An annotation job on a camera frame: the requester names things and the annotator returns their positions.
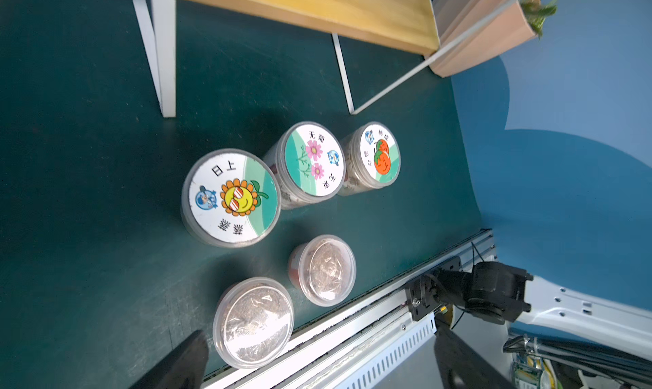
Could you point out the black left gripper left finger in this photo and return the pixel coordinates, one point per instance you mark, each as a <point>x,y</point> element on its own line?
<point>184,367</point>

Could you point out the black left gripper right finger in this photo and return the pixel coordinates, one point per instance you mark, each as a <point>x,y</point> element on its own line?
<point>460,366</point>

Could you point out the clear lid seed container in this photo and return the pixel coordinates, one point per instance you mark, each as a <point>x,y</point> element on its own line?
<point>324,270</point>
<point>253,323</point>

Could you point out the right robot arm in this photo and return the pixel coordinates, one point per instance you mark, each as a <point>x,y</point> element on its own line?
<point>498,293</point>

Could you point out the sunflower label seed jar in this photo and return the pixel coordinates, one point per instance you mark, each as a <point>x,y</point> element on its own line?
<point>230,199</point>

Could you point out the tomato label seed jar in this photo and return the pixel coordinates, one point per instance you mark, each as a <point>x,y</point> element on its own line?
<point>372,157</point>

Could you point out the pink flower label seed jar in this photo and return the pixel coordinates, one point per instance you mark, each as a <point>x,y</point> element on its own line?
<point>309,164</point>

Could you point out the right circuit board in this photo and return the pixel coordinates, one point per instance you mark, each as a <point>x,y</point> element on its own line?
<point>545,362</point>

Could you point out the white flower plant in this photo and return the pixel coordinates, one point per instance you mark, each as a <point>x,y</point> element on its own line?
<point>536,13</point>

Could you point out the aluminium front rail base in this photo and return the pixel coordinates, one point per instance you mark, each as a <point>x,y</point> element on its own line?
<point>359,344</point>

